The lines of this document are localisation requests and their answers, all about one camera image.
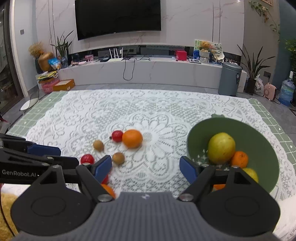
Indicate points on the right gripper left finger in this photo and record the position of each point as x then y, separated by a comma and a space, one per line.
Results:
91, 177

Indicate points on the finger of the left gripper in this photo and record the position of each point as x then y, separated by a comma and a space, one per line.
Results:
64, 162
22, 145

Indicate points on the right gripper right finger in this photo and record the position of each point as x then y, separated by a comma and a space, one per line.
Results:
199, 178

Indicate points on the orange mandarin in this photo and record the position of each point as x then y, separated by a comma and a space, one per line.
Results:
109, 190
132, 139
240, 159
217, 187

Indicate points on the brown kiwi fruit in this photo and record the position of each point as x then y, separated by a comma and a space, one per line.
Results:
118, 158
98, 145

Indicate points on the red green apple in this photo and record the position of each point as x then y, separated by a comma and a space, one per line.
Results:
221, 148

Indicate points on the green yellow apple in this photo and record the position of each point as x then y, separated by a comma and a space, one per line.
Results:
252, 173

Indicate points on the green grid table mat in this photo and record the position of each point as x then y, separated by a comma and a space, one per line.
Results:
112, 104

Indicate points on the red cherry tomato with stem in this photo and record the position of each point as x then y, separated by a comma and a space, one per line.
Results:
116, 136

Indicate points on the orange mandarin by tomato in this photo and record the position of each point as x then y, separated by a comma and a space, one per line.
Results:
132, 139

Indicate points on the green colander bowl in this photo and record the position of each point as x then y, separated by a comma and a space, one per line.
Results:
262, 157

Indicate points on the white lace tablecloth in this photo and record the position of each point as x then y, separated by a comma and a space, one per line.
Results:
154, 165

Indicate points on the pink basket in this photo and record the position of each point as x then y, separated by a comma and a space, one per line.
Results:
49, 84

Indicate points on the orange cardboard box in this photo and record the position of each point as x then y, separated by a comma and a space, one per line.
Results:
64, 85

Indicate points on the golden vase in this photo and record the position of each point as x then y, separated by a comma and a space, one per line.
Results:
43, 61

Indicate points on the white plastic bag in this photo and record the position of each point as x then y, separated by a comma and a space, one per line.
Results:
259, 87

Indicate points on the grey pedal trash bin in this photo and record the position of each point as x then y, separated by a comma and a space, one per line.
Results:
229, 79

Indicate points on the green plant in vase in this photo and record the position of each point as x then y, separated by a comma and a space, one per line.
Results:
62, 46

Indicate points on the pink small heater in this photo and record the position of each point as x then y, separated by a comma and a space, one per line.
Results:
270, 91

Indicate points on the white marble tv console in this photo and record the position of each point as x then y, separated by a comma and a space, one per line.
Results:
147, 70

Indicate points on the white wifi router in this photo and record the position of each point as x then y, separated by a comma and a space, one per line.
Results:
115, 55

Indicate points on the potted plant by bin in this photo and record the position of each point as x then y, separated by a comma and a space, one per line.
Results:
253, 65

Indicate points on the blue water jug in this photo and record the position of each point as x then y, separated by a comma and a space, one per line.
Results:
287, 90

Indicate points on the red box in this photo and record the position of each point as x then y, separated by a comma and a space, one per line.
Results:
181, 55

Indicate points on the teddy bear toy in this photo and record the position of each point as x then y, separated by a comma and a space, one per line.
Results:
205, 46

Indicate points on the leafy plant on cabinet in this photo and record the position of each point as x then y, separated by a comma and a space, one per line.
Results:
290, 45

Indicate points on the black wall television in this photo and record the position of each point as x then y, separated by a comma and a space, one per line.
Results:
97, 18

